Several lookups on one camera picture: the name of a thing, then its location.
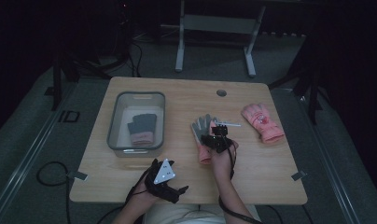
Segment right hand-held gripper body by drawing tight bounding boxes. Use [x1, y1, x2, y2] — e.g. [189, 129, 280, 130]
[208, 120, 242, 154]

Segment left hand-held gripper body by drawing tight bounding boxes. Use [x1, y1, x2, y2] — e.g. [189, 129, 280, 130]
[145, 158, 181, 204]

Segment pink glove with grey palm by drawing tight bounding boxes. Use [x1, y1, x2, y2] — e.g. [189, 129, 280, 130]
[190, 113, 220, 165]

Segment clear grey-rimmed plastic bin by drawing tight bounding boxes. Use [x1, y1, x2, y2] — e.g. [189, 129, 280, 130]
[106, 91, 166, 158]

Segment person's right hand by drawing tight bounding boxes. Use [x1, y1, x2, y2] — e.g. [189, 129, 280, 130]
[209, 140, 240, 175]

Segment person's left hand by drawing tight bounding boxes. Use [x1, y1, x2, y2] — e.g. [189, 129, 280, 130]
[133, 180, 162, 206]

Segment person's light trousers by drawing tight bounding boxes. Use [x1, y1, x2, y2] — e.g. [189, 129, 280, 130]
[143, 203, 262, 224]

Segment pink glove with cartoon print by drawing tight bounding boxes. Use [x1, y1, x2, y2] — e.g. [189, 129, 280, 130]
[241, 103, 286, 145]

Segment black tripod stand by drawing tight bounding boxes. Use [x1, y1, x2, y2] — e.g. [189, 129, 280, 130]
[269, 31, 334, 125]
[45, 46, 132, 111]

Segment white metal stand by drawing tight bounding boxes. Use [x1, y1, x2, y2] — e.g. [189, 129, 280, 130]
[175, 0, 267, 78]

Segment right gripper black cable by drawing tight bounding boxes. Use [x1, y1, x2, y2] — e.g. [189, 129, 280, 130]
[218, 146, 263, 224]

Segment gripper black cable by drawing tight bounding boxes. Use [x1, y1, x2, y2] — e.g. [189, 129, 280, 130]
[218, 146, 263, 224]
[96, 169, 153, 224]

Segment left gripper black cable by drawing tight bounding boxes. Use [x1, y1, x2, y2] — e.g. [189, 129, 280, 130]
[96, 169, 153, 224]

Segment black floor cable loop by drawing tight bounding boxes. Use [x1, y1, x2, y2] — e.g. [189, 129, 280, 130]
[36, 161, 73, 224]

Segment black cables behind table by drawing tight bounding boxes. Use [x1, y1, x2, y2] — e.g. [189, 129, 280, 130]
[127, 36, 145, 78]

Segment black rectangular floor frame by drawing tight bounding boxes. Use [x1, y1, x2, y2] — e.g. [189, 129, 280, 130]
[57, 110, 81, 124]

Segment metal floor rail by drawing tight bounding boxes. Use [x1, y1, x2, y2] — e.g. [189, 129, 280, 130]
[297, 92, 362, 224]
[0, 83, 77, 224]

